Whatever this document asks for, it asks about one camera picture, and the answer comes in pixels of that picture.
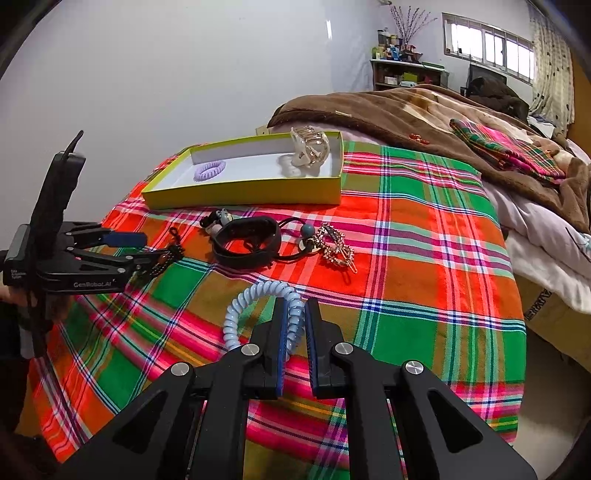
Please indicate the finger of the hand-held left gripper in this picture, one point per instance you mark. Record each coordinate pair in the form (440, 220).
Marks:
(134, 263)
(124, 239)

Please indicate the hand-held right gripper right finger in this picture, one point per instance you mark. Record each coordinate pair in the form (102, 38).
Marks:
(314, 346)

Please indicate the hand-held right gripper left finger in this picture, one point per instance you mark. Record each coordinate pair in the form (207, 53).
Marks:
(279, 346)

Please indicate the rhinestone hair clip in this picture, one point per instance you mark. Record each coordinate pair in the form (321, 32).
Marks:
(337, 251)

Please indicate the black elastic tie with beads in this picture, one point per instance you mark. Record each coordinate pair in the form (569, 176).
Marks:
(306, 229)

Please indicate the black wristband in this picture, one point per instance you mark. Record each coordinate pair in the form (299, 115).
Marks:
(249, 225)

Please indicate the yellow-green shallow box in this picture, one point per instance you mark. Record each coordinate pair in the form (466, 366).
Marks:
(240, 196)

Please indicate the cream hair claw clip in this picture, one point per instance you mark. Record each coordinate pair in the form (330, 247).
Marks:
(304, 147)

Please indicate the person's left hand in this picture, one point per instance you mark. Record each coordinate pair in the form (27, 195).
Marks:
(14, 295)

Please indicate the bright plaid cloth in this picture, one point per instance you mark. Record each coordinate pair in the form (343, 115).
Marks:
(415, 277)

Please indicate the small red hair clip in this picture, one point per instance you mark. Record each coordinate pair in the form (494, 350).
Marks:
(418, 138)

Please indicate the brown fleece blanket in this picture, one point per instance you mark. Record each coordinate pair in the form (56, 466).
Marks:
(369, 115)

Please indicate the white quilt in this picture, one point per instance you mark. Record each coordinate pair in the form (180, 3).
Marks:
(545, 263)

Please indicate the tan bed base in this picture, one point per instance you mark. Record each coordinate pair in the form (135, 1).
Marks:
(558, 327)

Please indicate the folded plaid cloth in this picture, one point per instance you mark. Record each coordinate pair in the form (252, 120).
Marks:
(503, 147)

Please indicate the wooden shelf unit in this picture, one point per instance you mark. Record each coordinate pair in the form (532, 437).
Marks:
(392, 74)

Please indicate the bottles and toys on shelf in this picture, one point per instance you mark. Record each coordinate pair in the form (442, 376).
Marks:
(392, 48)

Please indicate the dark brown cloth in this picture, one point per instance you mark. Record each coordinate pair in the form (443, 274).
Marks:
(494, 92)

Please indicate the black television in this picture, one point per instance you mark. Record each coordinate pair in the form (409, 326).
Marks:
(480, 71)

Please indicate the vase of blossom branches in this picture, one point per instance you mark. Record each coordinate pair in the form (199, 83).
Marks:
(408, 23)

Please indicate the barred window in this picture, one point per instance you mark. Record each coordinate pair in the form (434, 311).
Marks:
(485, 44)

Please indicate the orange wooden wardrobe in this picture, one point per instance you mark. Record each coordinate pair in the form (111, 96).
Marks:
(581, 101)

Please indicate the patterned cream curtain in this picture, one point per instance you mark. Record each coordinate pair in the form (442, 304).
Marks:
(551, 69)

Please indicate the beige wall socket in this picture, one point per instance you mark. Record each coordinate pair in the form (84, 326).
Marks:
(262, 131)

